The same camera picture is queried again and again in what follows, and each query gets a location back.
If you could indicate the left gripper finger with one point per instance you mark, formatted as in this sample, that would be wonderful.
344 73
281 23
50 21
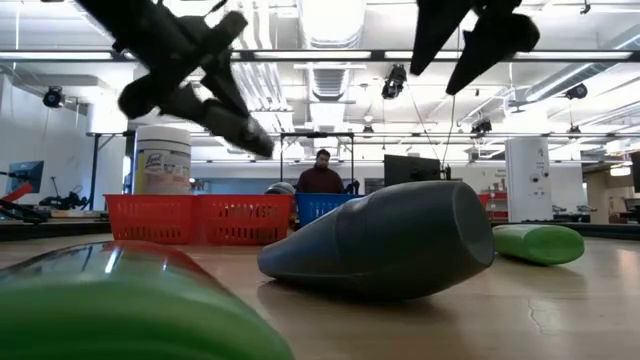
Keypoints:
230 127
227 85

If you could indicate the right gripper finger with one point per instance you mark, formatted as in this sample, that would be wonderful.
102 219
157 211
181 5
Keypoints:
500 40
440 25

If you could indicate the green travel bottle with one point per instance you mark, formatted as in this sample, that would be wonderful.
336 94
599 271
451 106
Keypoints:
540 245
125 310

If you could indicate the black background robot arm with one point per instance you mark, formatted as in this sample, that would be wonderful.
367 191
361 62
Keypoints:
65 201

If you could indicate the black ceiling spotlight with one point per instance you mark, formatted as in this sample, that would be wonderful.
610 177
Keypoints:
395 82
481 126
577 91
53 97

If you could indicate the white disinfecting wipes canister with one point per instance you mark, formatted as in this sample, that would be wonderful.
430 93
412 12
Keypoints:
162 160

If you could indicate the person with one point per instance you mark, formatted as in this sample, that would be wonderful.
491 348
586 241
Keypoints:
320 180

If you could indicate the blue plastic basket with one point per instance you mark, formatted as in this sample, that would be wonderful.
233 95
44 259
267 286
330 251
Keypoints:
320 207

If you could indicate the white column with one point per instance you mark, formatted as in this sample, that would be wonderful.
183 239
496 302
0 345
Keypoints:
527 175

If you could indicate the black computer monitor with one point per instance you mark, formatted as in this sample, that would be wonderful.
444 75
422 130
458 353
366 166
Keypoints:
412 170

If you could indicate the red background rack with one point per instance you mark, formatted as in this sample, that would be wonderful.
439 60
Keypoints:
498 205

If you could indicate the blue screen monitor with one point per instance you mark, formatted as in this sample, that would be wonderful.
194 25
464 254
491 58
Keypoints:
27 175

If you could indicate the red bar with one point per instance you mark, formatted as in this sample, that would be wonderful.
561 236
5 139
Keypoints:
17 192

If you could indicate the black overhead frame bar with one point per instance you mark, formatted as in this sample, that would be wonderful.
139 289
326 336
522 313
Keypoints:
377 55

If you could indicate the silver ventilation duct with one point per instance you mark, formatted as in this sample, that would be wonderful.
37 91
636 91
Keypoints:
330 82

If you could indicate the black vertical post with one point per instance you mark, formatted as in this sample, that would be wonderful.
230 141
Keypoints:
94 170

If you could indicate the black aluminium table frame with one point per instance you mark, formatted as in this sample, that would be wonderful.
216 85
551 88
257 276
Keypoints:
75 230

